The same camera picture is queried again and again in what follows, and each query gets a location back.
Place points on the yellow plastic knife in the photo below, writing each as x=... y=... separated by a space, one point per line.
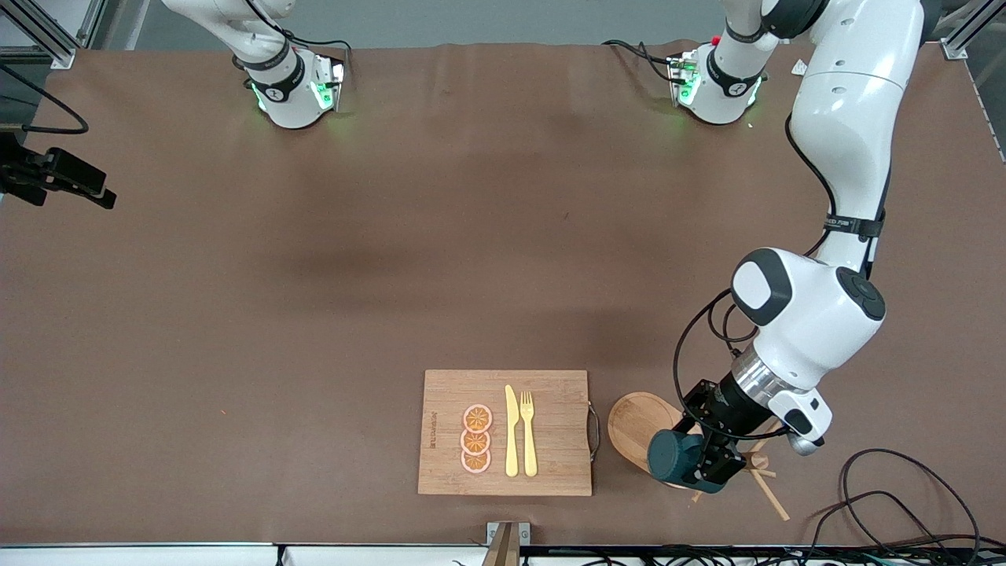
x=512 y=440

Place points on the aluminium frame profile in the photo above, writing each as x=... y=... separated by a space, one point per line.
x=955 y=47
x=47 y=43

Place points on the wooden mug tree stand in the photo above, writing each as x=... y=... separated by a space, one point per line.
x=637 y=428

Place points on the orange slice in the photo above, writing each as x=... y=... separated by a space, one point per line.
x=477 y=418

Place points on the dark green ribbed cup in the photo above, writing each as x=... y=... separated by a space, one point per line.
x=668 y=460

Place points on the bamboo cutting board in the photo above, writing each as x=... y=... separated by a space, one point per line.
x=558 y=440

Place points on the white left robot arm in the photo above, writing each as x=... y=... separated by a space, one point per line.
x=849 y=118

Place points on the metal table edge bracket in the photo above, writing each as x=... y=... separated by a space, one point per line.
x=507 y=542

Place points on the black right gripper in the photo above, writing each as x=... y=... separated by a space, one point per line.
x=69 y=174

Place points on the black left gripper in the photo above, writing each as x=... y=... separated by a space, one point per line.
x=732 y=404

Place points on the yellow plastic fork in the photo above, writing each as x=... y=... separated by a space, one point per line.
x=530 y=448

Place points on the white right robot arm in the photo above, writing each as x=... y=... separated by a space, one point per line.
x=287 y=102

